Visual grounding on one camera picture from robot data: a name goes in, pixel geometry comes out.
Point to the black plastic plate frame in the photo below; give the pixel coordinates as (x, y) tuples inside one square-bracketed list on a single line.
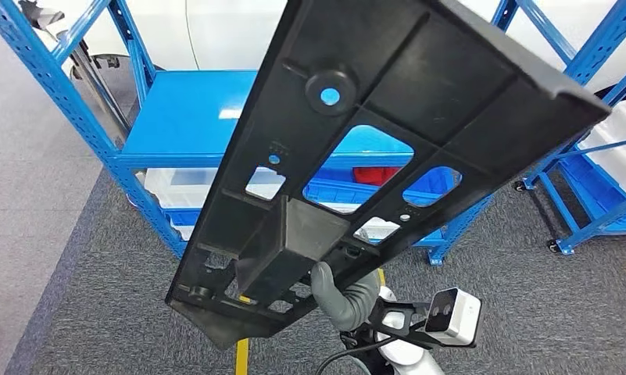
[(421, 77)]

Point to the white car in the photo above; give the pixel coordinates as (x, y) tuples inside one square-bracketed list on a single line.
[(230, 31)]

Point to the blue wheeled shelf rack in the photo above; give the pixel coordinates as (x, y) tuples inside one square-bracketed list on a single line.
[(610, 28)]

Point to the red plastic part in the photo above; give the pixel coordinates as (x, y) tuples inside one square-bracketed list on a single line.
[(377, 176)]

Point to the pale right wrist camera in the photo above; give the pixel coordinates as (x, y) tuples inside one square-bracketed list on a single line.
[(463, 316)]

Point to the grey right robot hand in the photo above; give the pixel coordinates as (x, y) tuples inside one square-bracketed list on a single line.
[(328, 295)]

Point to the blue steel shelf rack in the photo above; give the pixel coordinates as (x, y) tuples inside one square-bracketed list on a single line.
[(188, 119)]

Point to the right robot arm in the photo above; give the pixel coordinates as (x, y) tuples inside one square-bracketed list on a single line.
[(406, 357)]

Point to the blue plastic bin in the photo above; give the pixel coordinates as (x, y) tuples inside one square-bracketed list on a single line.
[(186, 217), (338, 191), (592, 196)]

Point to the black camera bracket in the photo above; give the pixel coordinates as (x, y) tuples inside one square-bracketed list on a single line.
[(421, 337)]

